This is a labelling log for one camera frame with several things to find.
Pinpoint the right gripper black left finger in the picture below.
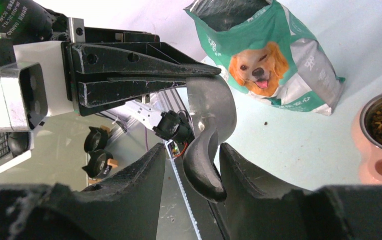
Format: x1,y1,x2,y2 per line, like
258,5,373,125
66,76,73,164
0,143,166,240

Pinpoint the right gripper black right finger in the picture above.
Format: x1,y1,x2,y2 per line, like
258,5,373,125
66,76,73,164
219,143,382,240

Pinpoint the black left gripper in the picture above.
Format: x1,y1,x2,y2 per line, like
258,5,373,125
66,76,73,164
52,18,221,116

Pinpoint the metal food scoop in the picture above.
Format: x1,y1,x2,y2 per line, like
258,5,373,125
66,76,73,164
183,75,237,203

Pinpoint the green pet food bag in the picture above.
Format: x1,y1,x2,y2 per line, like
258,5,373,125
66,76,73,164
185,0,345,116

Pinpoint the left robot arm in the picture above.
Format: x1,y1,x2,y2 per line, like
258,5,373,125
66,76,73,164
0,0,220,116

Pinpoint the steel bowl left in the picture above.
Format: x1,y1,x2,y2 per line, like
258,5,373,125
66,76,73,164
359,88,382,157

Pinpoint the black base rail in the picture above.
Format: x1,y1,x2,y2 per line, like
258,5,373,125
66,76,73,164
163,140,230,240

